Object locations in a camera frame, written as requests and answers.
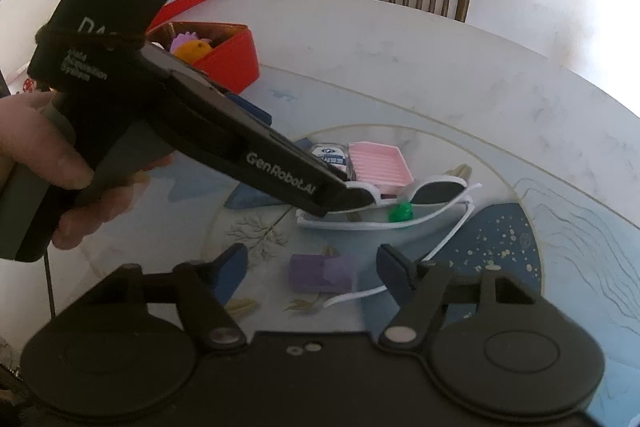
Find pink ridged soap dish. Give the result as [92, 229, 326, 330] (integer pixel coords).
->
[348, 141, 413, 187]

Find white sunglasses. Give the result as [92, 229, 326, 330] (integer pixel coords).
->
[294, 173, 484, 310]

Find person's left hand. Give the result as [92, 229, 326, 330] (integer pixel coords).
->
[0, 91, 177, 251]

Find red heart-shaped tin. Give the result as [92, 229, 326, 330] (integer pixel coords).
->
[146, 22, 259, 94]

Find small green toy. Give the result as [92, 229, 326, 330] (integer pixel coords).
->
[387, 202, 414, 223]

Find purple rectangular block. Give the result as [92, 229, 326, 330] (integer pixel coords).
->
[288, 255, 354, 294]

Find orange ball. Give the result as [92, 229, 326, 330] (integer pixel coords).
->
[172, 39, 213, 65]

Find purple spiky ball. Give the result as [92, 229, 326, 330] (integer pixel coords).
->
[169, 31, 212, 53]

